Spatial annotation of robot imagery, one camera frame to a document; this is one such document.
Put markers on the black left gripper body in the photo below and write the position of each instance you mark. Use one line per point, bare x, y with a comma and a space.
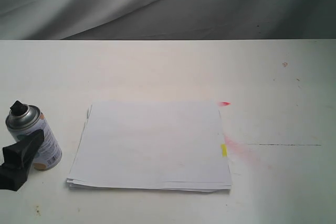
13, 177

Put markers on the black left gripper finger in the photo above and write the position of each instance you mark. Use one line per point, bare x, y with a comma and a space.
21, 154

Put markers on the white spray paint can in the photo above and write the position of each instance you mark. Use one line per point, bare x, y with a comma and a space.
22, 120

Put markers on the grey backdrop cloth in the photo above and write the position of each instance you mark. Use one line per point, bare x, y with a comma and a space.
167, 19

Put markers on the white paper stack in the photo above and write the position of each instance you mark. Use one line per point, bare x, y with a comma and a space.
152, 145

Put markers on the yellow sticky tab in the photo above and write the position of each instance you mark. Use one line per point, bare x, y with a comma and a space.
224, 150

